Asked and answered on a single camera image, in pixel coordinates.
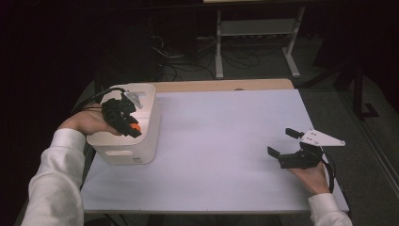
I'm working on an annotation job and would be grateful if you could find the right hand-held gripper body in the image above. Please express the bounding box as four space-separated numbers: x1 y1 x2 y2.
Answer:
277 128 346 170

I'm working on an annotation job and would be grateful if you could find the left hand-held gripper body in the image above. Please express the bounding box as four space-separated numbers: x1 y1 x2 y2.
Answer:
102 90 146 128

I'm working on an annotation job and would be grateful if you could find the white plastic bin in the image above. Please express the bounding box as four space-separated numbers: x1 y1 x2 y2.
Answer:
87 82 162 166

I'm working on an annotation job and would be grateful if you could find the person's right hand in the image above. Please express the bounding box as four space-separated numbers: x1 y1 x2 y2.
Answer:
288 161 331 196

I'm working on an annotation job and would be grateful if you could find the person's left hand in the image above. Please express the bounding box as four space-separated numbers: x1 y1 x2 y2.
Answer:
57 107 121 137

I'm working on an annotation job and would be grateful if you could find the white board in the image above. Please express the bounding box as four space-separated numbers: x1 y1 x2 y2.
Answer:
80 89 350 215

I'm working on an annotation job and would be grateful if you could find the dark metal stand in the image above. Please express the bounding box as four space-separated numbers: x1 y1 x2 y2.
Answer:
352 62 380 121

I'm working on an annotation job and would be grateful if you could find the wooden table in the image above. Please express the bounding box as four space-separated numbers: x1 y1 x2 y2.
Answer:
150 78 295 93

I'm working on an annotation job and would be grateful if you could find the left hand-held gripper black cable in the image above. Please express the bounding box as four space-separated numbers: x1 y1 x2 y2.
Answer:
70 87 126 116

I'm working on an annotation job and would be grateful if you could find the hand-held gripper black cable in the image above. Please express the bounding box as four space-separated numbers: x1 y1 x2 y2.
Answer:
319 152 337 194
70 87 126 116

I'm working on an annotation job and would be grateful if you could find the right hand-held gripper black cable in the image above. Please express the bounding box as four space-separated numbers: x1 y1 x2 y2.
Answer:
319 152 337 194

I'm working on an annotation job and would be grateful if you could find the tangle of floor cables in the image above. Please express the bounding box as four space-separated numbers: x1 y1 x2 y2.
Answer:
150 34 262 81

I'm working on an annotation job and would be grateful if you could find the white metal desk frame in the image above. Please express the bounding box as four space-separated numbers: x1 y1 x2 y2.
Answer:
215 6 307 79

